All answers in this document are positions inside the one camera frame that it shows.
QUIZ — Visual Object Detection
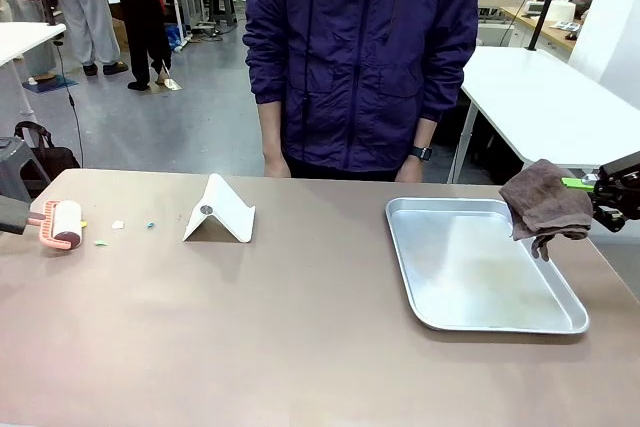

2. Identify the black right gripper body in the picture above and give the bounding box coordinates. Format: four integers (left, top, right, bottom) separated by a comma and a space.
593, 150, 640, 222

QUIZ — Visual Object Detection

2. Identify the brown towel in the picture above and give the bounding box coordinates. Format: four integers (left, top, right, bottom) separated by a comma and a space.
498, 158, 595, 263

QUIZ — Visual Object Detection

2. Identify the pink white lint roller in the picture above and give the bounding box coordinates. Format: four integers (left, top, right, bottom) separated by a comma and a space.
0, 194, 85, 252

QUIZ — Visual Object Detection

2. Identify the person's left forearm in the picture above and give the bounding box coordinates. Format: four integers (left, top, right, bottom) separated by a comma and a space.
411, 116, 442, 150

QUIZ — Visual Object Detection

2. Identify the person's right forearm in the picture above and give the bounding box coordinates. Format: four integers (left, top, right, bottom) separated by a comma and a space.
256, 98, 287, 162

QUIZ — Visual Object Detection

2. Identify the person's left hand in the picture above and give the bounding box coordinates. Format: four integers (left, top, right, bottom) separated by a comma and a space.
393, 158, 425, 184

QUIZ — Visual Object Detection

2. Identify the person's right hand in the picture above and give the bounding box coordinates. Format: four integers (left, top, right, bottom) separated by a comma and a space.
262, 157, 292, 179

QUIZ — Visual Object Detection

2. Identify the large white table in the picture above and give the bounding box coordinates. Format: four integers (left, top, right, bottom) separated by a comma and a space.
447, 45, 640, 186

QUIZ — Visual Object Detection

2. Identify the silver metal tray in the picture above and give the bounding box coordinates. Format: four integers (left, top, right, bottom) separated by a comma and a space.
384, 196, 590, 335

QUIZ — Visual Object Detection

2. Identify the wooden workbench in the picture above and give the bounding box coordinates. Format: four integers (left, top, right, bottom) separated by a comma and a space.
499, 4, 582, 61

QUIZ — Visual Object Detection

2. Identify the person in purple jacket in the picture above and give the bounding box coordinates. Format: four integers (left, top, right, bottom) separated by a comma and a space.
241, 0, 484, 182

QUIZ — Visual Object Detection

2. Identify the white folded roller stand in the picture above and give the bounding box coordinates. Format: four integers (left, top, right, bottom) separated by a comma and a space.
181, 172, 257, 244

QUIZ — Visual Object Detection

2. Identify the blue plastic bag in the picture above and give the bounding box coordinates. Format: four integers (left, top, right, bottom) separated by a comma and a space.
163, 24, 184, 53

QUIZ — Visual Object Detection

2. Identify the bystander in white coat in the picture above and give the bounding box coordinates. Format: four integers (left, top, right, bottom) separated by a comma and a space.
98, 0, 182, 93

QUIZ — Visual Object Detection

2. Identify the bystander in grey trousers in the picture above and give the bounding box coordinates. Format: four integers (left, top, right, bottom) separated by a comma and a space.
39, 0, 130, 77

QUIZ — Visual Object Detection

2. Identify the dark brown handbag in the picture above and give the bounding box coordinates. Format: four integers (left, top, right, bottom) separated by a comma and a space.
13, 120, 82, 184

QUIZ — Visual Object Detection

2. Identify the blue floor mat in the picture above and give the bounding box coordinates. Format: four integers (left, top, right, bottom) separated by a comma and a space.
21, 73, 80, 94

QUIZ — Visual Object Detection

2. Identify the grey plastic stool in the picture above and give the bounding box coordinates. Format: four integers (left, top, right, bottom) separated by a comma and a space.
0, 136, 52, 204

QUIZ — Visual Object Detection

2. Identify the small white side table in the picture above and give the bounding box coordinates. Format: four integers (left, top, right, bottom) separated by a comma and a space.
0, 21, 68, 69

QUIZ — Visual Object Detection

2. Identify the thin black hanging cable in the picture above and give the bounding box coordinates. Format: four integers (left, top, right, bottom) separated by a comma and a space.
53, 39, 87, 169

